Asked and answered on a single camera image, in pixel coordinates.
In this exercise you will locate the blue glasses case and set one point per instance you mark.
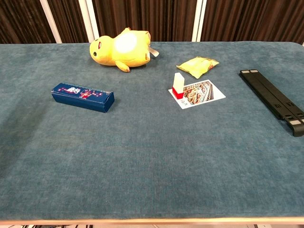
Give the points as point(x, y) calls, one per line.
point(80, 98)

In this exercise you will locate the teal table cloth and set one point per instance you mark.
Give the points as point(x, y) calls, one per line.
point(152, 154)

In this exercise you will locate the white and red stamp block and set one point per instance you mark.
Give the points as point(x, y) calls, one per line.
point(178, 83)

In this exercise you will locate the picture postcard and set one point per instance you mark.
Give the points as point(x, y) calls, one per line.
point(204, 92)

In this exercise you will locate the yellow snack packet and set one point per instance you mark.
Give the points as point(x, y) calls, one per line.
point(198, 66)

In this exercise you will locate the yellow plush toy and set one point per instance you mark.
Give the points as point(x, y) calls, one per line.
point(107, 52)

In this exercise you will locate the dark brown pleated curtain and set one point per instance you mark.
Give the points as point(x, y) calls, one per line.
point(142, 16)

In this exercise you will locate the black folding laptop stand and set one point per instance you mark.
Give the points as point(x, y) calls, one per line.
point(268, 95)

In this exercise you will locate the white frame post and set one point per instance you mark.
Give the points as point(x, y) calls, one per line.
point(90, 23)
point(199, 21)
point(51, 23)

